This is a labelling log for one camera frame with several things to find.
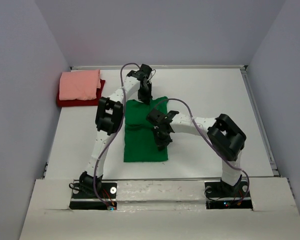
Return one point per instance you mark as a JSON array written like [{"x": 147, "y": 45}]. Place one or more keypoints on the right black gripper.
[{"x": 161, "y": 144}]

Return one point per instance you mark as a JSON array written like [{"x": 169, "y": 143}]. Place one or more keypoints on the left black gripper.
[{"x": 146, "y": 99}]

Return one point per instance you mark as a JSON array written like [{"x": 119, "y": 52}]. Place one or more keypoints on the green t-shirt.
[{"x": 139, "y": 141}]

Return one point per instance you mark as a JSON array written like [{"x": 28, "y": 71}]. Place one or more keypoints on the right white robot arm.
[{"x": 221, "y": 134}]

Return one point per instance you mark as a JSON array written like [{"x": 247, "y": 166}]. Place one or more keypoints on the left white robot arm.
[{"x": 109, "y": 120}]

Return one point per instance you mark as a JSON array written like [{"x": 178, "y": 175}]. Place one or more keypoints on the dark red folded t-shirt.
[{"x": 81, "y": 103}]

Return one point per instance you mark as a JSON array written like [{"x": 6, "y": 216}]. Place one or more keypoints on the pink folded t-shirt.
[{"x": 79, "y": 85}]

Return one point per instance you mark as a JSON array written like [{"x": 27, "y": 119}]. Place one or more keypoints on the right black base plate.
[{"x": 218, "y": 198}]

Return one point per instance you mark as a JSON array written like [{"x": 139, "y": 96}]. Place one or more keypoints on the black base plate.
[
  {"x": 84, "y": 199},
  {"x": 218, "y": 198}
]

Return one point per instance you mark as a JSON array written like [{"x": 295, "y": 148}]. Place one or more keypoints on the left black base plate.
[{"x": 84, "y": 199}]

